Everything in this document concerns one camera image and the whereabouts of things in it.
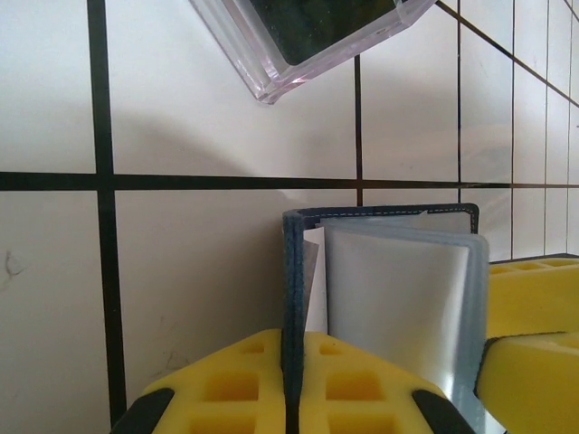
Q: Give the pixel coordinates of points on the clear acrylic card box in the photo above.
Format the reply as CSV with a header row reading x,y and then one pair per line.
x,y
280,77

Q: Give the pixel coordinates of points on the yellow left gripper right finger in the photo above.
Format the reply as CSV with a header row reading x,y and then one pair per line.
x,y
353,398

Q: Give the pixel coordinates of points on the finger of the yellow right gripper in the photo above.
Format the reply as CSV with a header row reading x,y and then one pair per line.
x,y
534,298
534,384

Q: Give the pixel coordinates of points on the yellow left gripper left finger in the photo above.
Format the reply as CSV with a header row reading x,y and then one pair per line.
x,y
226,389

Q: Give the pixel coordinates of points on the black printed card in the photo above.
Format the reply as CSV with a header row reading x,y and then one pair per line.
x,y
316,27

